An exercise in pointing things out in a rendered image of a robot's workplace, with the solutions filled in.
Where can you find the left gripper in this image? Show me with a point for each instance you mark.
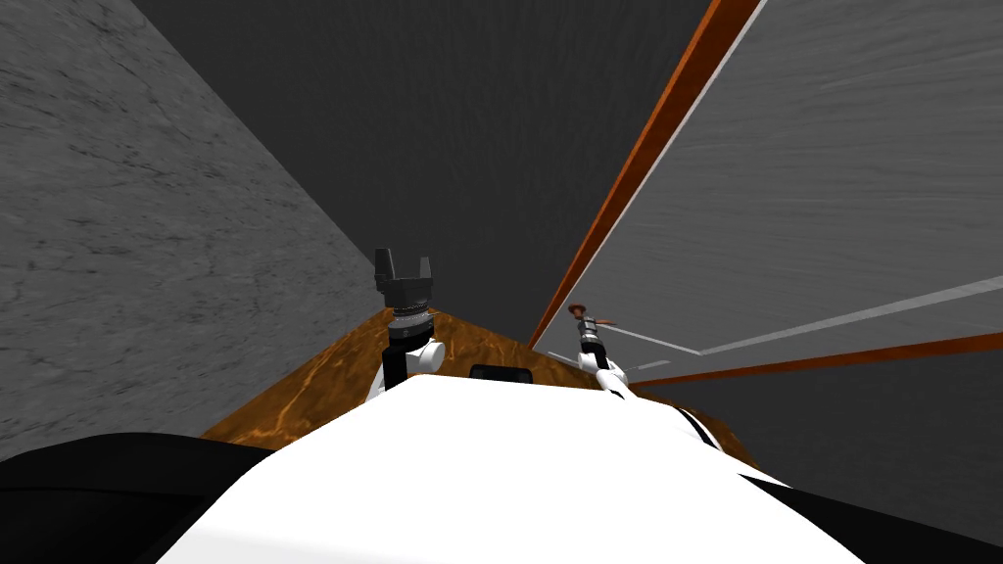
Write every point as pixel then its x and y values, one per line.
pixel 407 293

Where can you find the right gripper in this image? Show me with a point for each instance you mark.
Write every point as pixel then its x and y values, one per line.
pixel 588 323

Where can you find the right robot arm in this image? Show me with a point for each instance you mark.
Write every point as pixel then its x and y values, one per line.
pixel 593 345

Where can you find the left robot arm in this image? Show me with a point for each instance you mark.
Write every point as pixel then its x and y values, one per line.
pixel 425 357

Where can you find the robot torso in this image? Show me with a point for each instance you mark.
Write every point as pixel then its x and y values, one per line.
pixel 486 470

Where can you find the grey door leaf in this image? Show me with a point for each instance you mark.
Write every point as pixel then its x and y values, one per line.
pixel 783 196

